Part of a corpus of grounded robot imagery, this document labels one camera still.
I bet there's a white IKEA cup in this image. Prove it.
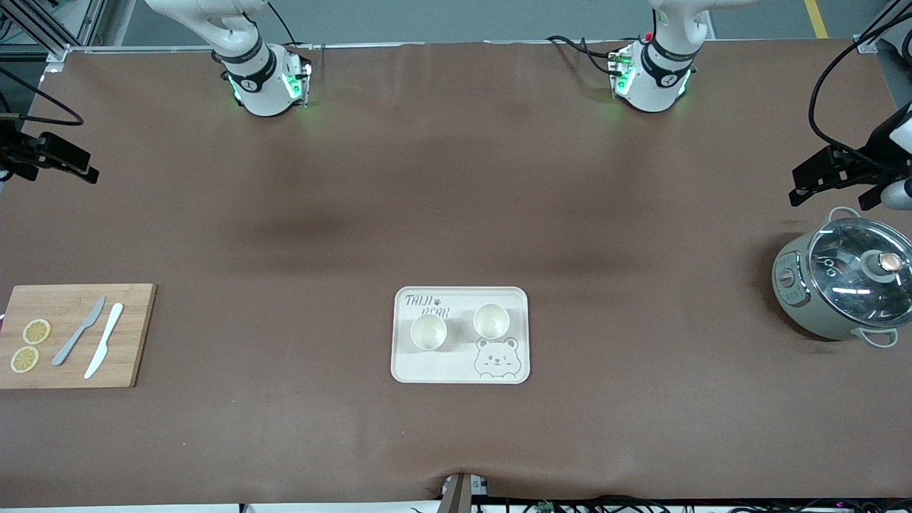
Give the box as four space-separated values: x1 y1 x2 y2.
410 314 448 351
472 303 510 341

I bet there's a glass pot lid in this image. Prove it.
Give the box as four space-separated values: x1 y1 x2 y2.
807 217 912 328

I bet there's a sage green electric pot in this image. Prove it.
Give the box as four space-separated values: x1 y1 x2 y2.
772 207 912 348

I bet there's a grey plastic knife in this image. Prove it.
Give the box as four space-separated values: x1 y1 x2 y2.
51 295 107 367

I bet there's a white plastic knife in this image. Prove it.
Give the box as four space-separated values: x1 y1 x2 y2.
83 302 125 380

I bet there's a bamboo cutting board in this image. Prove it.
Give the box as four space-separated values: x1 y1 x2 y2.
0 284 157 390

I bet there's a brown table cover mat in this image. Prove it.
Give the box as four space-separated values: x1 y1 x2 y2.
0 39 912 508

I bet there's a cream bear print tray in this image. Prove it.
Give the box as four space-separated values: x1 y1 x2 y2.
390 286 531 385

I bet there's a black right base cable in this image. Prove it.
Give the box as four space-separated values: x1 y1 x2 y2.
267 0 300 48

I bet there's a black base cable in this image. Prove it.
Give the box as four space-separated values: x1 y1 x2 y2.
267 0 300 48
546 34 622 76

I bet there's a black left base cable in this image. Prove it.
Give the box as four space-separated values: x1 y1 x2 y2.
546 34 622 76

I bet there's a metal clamp post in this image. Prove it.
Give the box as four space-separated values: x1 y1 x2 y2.
440 472 490 513

